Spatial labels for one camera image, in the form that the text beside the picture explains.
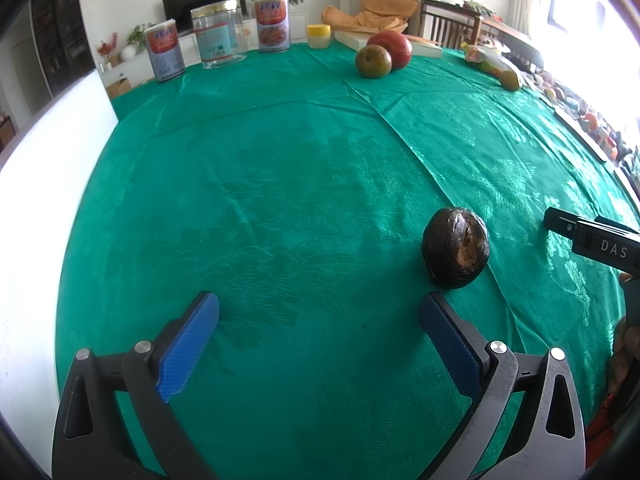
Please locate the potted plant left of tv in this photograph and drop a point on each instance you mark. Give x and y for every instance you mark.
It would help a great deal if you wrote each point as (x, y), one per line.
(135, 37)

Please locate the yellow-green pear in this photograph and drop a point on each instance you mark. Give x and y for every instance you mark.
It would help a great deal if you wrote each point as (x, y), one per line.
(510, 80)

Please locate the person's right hand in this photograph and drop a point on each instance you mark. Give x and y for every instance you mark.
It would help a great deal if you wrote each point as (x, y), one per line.
(626, 348)

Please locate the yellow lidded small jar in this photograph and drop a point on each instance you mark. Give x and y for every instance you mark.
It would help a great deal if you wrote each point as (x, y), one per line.
(319, 36)

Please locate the red flowers vase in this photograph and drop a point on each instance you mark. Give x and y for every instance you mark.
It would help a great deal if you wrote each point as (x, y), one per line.
(107, 52)

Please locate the fruit bowl on side table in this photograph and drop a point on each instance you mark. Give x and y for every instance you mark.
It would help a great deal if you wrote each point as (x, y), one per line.
(589, 126)

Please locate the white cardboard box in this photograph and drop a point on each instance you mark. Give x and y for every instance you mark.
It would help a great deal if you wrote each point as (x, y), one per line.
(44, 173)

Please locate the brown cardboard box floor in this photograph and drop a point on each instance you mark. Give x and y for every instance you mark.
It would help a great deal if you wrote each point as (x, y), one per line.
(118, 88)

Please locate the red label tin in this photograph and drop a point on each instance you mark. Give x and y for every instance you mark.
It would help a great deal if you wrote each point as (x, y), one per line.
(273, 26)
(162, 43)

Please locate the red label tin left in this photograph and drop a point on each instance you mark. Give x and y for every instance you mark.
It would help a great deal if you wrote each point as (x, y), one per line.
(162, 43)

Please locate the white plastic bag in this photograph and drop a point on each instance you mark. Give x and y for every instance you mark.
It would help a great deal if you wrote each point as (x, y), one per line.
(490, 61)

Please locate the dark wooden bench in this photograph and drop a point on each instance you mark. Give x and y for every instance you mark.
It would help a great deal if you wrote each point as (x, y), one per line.
(449, 24)

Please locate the black display cabinet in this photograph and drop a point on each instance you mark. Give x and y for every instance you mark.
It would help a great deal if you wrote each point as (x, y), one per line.
(62, 45)

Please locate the orange lounge chair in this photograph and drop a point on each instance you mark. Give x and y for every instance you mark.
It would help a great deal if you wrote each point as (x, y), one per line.
(374, 16)

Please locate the clear glass jar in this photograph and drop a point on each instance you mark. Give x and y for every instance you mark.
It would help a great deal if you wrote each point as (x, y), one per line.
(219, 32)

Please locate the red label tin right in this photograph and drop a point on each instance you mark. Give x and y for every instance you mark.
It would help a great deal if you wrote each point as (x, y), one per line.
(273, 26)

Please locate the green satin tablecloth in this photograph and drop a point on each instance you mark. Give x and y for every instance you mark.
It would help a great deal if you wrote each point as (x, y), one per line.
(297, 192)

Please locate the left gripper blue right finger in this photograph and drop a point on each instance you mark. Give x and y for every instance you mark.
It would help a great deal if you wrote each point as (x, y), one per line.
(473, 363)

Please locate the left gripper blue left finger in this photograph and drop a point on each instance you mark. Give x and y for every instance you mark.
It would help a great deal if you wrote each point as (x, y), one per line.
(171, 358)

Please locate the green-brown round fruit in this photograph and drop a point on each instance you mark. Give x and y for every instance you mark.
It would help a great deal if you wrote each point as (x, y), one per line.
(373, 62)

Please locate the flat white orange box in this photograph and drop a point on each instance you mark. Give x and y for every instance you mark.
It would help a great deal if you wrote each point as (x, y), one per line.
(419, 46)

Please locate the dark mangosteen large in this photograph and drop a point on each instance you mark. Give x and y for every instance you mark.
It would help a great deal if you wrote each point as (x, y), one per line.
(455, 247)

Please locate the red apple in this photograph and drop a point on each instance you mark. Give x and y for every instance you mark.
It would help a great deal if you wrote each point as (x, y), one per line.
(391, 49)

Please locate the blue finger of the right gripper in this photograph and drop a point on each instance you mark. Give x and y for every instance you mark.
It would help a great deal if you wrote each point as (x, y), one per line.
(560, 221)

